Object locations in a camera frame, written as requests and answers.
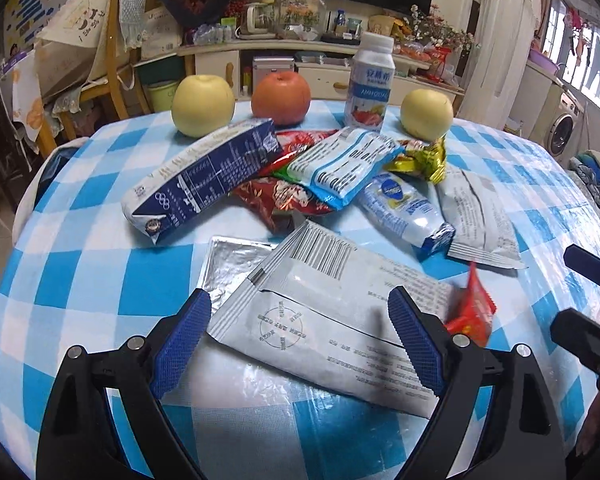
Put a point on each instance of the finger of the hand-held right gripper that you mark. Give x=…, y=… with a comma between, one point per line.
x=587, y=337
x=592, y=265

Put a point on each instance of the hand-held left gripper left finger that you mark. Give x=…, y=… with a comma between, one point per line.
x=180, y=345

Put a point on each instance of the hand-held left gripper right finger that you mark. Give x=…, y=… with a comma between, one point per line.
x=415, y=340

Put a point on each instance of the large white grey pouch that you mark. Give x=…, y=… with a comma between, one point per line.
x=330, y=305

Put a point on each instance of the clear blue white plastic packet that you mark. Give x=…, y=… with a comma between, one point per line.
x=405, y=212

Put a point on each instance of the red gold patterned snack packet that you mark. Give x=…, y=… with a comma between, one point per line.
x=270, y=195

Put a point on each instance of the small red orange wrapper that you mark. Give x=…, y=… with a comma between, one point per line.
x=472, y=310

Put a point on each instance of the pile of clothes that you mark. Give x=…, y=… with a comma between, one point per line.
x=595, y=175

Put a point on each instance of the silver foil pouch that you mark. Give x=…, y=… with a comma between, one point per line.
x=225, y=265

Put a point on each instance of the blue white checked tablecloth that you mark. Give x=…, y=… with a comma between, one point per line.
x=105, y=280

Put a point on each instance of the narrow grey white wrapper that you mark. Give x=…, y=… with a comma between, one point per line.
x=480, y=220

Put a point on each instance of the white washing machine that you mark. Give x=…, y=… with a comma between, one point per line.
x=560, y=125

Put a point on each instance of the blue white milk carton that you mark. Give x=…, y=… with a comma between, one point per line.
x=200, y=180

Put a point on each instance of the yellow green candy wrapper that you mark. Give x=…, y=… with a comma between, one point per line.
x=420, y=160

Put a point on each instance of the blue white snack wrapper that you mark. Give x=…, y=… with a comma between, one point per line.
x=345, y=165

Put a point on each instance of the purple basin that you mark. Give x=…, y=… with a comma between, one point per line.
x=545, y=60

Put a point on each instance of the dark blue cloth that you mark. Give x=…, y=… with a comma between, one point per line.
x=55, y=172

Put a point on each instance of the small yellow apple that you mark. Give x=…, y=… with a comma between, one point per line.
x=426, y=115

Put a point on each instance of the red cup print snack packet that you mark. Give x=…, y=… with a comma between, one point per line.
x=300, y=142

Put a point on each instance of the large yellow apple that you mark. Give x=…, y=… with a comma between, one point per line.
x=203, y=106

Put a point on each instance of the white curtain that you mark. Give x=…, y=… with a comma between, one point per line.
x=500, y=35

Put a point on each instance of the green bucket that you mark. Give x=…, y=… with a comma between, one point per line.
x=160, y=95

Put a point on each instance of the white yogurt drink bottle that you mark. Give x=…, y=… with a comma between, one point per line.
x=371, y=85

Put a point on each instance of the red orange apple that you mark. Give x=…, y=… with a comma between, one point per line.
x=281, y=99

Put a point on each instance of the cream cabinet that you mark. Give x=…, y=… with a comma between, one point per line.
x=215, y=65

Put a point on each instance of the dried flower bunch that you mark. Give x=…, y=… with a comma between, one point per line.
x=440, y=27

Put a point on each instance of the wooden chair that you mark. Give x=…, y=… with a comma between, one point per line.
x=111, y=60

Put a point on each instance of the silver metal case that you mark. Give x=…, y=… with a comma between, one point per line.
x=272, y=66

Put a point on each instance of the white orange print cloth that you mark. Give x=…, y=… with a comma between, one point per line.
x=27, y=90

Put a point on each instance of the pack of water bottles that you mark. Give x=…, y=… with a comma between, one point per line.
x=215, y=34

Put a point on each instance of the white cardboard box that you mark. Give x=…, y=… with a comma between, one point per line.
x=160, y=32

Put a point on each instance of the small blue bottle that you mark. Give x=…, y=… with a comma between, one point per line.
x=340, y=22

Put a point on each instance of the white coffee maker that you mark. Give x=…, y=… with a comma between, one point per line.
x=257, y=17

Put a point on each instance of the cream printed cloth bag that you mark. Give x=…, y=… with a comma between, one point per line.
x=75, y=25

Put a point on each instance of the grey lace chair cloth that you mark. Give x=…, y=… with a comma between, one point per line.
x=130, y=10

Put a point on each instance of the clear flower print bag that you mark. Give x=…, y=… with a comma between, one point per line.
x=300, y=12

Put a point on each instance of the wall poster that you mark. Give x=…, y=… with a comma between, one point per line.
x=30, y=0

